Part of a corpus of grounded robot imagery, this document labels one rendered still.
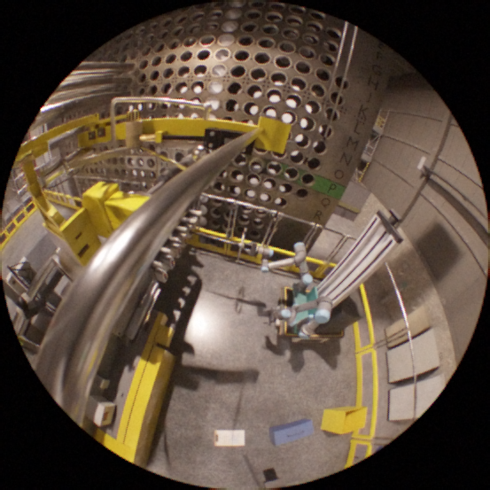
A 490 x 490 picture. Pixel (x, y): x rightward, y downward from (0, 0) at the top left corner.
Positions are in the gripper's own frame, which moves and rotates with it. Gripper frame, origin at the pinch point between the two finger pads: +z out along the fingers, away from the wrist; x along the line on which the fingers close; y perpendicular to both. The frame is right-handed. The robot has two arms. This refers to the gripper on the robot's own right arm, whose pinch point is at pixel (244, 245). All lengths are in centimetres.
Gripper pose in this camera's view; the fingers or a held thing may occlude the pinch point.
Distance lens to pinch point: 173.8
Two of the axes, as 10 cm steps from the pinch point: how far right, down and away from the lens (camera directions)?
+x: -2.5, 9.2, 3.0
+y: -0.7, 2.9, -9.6
